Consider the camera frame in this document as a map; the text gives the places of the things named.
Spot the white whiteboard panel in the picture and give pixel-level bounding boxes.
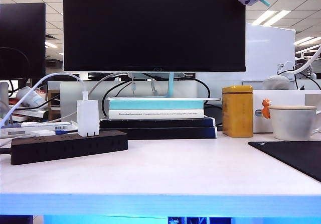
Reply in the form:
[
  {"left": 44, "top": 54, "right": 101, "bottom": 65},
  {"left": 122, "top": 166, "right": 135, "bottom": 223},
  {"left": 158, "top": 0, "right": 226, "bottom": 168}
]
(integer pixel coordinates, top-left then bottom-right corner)
[{"left": 195, "top": 22, "right": 296, "bottom": 94}]

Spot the white rounded object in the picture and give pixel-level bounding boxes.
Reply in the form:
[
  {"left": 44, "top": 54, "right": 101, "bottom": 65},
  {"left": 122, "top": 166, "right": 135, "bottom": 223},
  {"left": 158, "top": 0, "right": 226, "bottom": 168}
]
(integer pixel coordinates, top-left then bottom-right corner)
[{"left": 262, "top": 75, "right": 291, "bottom": 90}]

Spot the long white barcode box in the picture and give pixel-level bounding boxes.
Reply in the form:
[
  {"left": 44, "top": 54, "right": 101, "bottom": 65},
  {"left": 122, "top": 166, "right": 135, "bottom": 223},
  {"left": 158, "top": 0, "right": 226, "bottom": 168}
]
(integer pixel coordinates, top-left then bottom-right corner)
[{"left": 0, "top": 121, "right": 78, "bottom": 138}]

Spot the grey translucent container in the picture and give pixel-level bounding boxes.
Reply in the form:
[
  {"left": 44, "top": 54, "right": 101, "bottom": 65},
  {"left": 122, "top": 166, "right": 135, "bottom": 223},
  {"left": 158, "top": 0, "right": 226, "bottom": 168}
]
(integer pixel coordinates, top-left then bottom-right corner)
[{"left": 0, "top": 81, "right": 12, "bottom": 127}]

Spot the teal book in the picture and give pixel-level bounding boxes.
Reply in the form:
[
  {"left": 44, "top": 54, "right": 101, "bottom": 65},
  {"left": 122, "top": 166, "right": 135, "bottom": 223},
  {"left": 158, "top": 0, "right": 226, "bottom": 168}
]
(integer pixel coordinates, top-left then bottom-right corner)
[{"left": 108, "top": 99, "right": 205, "bottom": 110}]

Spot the small black computer monitor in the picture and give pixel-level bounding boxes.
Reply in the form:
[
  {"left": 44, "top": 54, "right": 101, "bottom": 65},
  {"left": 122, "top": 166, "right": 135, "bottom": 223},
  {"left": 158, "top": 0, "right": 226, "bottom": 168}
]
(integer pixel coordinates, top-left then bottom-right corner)
[{"left": 0, "top": 3, "right": 46, "bottom": 79}]

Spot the white charger cable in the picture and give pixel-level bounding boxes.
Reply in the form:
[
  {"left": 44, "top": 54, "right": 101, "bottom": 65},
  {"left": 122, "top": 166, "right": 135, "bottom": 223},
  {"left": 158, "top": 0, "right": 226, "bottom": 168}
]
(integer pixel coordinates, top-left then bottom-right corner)
[{"left": 0, "top": 73, "right": 89, "bottom": 130}]

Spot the small white flat box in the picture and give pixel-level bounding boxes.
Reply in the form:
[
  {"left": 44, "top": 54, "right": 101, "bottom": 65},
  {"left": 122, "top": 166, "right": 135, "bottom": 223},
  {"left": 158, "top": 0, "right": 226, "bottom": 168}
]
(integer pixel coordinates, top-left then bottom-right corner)
[{"left": 30, "top": 130, "right": 56, "bottom": 137}]

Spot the wooden mug lid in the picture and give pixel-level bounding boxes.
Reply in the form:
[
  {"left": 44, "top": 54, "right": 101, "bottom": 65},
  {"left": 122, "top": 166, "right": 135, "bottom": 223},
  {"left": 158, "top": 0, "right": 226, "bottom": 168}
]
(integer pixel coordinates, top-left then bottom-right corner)
[{"left": 268, "top": 104, "right": 317, "bottom": 110}]

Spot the grey white cable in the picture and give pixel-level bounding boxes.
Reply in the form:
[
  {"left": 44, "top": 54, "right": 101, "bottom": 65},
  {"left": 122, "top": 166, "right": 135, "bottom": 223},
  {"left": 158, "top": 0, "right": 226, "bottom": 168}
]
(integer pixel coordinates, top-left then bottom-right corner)
[{"left": 42, "top": 72, "right": 131, "bottom": 124}]

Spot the white ceramic mug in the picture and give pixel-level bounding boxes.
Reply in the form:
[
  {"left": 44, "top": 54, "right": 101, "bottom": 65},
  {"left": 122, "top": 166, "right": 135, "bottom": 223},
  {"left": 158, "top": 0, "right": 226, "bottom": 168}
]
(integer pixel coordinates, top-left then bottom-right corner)
[{"left": 268, "top": 107, "right": 321, "bottom": 142}]

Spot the dark blue book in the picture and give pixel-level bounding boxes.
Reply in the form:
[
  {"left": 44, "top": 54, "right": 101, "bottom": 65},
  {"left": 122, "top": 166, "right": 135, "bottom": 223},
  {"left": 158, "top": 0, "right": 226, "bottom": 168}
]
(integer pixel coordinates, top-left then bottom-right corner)
[
  {"left": 99, "top": 116, "right": 216, "bottom": 128},
  {"left": 99, "top": 126, "right": 217, "bottom": 140}
]

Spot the white blue-edged book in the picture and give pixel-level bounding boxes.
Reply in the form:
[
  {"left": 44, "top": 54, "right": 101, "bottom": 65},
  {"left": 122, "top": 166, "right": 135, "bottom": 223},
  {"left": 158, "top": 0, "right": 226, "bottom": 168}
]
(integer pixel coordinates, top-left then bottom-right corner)
[{"left": 10, "top": 108, "right": 48, "bottom": 119}]

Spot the large black computer monitor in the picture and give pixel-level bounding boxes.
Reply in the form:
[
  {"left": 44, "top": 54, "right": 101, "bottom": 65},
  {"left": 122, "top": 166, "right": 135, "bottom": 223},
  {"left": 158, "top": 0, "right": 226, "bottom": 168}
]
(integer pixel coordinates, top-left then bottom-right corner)
[{"left": 63, "top": 0, "right": 247, "bottom": 72}]

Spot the white ceiling light panel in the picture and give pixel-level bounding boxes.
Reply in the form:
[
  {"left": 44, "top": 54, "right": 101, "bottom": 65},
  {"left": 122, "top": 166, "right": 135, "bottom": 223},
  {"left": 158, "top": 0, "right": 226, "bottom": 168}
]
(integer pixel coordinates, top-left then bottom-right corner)
[
  {"left": 252, "top": 9, "right": 291, "bottom": 26},
  {"left": 293, "top": 36, "right": 321, "bottom": 46}
]

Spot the yellow tin box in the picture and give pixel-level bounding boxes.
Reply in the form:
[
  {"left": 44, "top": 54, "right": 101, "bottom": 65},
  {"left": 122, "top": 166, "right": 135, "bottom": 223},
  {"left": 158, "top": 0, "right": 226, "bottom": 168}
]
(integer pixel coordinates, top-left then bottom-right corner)
[{"left": 222, "top": 85, "right": 254, "bottom": 138}]

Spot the brown wooden box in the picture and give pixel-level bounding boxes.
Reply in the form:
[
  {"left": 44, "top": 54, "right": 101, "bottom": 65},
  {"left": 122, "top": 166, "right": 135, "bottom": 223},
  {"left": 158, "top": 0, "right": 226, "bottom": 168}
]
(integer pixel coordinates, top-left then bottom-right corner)
[{"left": 47, "top": 89, "right": 61, "bottom": 121}]

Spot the black power strip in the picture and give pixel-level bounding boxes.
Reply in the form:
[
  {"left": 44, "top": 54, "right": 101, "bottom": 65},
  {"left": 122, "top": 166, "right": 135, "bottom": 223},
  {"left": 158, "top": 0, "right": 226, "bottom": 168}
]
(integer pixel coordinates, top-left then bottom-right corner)
[{"left": 10, "top": 130, "right": 129, "bottom": 166}]

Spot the white plastic bottle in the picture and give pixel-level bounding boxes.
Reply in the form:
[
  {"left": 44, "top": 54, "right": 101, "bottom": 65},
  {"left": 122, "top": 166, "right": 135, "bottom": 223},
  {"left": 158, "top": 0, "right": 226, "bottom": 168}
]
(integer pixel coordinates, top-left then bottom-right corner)
[{"left": 16, "top": 86, "right": 45, "bottom": 108}]

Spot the black monitor cable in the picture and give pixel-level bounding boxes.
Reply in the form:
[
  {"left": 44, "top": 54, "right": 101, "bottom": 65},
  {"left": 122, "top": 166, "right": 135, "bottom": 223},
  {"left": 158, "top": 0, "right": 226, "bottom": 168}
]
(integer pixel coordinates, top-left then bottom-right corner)
[
  {"left": 141, "top": 72, "right": 211, "bottom": 106},
  {"left": 101, "top": 79, "right": 133, "bottom": 118}
]

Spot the thick white tube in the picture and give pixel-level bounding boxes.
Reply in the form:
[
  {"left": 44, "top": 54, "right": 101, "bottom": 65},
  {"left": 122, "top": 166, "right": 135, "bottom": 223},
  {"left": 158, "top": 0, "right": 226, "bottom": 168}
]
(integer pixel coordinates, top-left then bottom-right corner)
[{"left": 277, "top": 44, "right": 321, "bottom": 75}]

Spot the white usb wall charger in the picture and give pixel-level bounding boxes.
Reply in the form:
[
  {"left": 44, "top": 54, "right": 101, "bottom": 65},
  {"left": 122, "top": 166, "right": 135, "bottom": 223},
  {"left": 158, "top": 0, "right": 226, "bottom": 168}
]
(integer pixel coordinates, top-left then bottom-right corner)
[{"left": 76, "top": 99, "right": 100, "bottom": 138}]

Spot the small white desk fan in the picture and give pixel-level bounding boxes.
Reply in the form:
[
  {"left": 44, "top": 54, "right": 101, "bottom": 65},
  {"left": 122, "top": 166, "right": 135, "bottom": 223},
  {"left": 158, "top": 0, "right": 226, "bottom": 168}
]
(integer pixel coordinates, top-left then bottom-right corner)
[{"left": 294, "top": 59, "right": 317, "bottom": 80}]

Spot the teal monitor stand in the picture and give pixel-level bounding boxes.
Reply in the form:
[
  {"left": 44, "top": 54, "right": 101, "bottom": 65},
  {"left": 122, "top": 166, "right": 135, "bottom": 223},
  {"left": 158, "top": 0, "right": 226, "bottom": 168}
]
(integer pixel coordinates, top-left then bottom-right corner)
[{"left": 106, "top": 71, "right": 222, "bottom": 101}]

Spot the orange fox figurine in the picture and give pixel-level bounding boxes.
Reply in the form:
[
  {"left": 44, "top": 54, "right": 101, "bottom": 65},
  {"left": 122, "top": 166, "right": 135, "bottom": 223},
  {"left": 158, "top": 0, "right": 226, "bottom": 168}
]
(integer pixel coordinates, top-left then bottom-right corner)
[{"left": 260, "top": 98, "right": 273, "bottom": 120}]

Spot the black mouse mat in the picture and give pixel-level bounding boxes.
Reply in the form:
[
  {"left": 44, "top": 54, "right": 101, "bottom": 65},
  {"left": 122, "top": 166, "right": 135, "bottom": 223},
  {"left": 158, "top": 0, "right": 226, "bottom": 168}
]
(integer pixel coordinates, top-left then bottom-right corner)
[{"left": 248, "top": 140, "right": 321, "bottom": 183}]

